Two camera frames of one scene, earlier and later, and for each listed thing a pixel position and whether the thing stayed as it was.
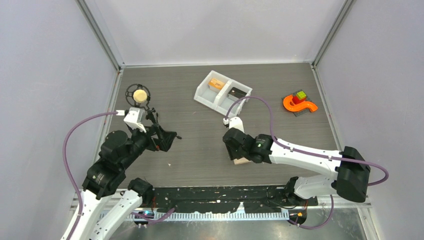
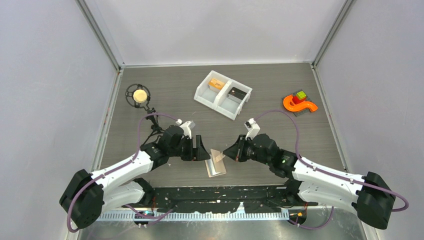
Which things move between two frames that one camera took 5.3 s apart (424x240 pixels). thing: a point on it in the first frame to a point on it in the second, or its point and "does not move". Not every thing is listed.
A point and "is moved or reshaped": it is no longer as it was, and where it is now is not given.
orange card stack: [216, 83] does not move
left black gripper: [167, 137] to [198, 153]
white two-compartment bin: [219, 92] does not move
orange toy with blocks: [299, 103] does not move
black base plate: [206, 199] does not move
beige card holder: [240, 161] is moved or reshaped
